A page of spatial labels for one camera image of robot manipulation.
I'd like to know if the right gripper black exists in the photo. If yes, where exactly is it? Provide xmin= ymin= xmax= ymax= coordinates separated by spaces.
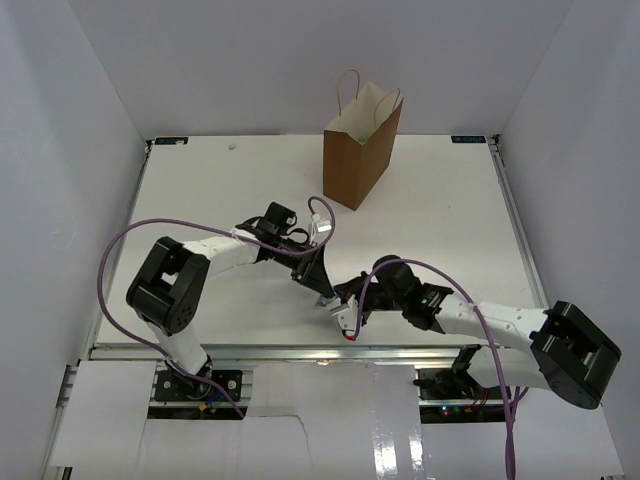
xmin=335 ymin=271 xmax=406 ymax=327

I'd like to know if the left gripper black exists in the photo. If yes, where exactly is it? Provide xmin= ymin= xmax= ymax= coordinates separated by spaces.
xmin=272 ymin=235 xmax=333 ymax=297

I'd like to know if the brown paper bag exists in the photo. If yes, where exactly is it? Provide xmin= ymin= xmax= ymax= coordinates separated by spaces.
xmin=322 ymin=77 xmax=404 ymax=211

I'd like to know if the silver blue snack packet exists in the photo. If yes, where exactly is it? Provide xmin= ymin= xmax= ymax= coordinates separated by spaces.
xmin=314 ymin=294 xmax=342 ymax=310

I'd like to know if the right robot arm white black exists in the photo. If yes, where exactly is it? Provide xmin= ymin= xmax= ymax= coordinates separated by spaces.
xmin=334 ymin=255 xmax=622 ymax=410

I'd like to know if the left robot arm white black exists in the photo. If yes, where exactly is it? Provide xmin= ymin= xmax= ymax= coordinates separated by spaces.
xmin=126 ymin=202 xmax=337 ymax=399

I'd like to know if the blue label right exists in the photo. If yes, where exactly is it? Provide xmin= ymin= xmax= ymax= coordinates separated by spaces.
xmin=451 ymin=135 xmax=486 ymax=144

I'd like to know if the blue label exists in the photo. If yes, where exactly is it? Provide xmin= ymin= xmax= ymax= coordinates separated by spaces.
xmin=451 ymin=135 xmax=486 ymax=144
xmin=154 ymin=137 xmax=189 ymax=146

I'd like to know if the blue label left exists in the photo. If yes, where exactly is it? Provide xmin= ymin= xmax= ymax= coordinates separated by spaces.
xmin=154 ymin=137 xmax=189 ymax=146

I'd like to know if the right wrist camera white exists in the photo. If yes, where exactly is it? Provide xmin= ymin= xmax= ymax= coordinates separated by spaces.
xmin=328 ymin=295 xmax=358 ymax=341

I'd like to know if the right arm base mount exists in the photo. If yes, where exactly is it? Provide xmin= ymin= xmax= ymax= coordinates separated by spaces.
xmin=413 ymin=345 xmax=505 ymax=425

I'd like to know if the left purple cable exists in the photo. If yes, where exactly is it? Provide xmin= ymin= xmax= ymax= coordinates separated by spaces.
xmin=99 ymin=196 xmax=336 ymax=419

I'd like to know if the purple cable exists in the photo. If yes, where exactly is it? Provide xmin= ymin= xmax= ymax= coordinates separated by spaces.
xmin=99 ymin=196 xmax=336 ymax=419
xmin=357 ymin=257 xmax=531 ymax=480

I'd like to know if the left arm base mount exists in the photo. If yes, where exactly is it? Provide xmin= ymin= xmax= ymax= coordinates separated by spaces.
xmin=152 ymin=361 xmax=244 ymax=411

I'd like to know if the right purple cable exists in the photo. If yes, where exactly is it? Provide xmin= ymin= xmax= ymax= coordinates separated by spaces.
xmin=357 ymin=257 xmax=531 ymax=480

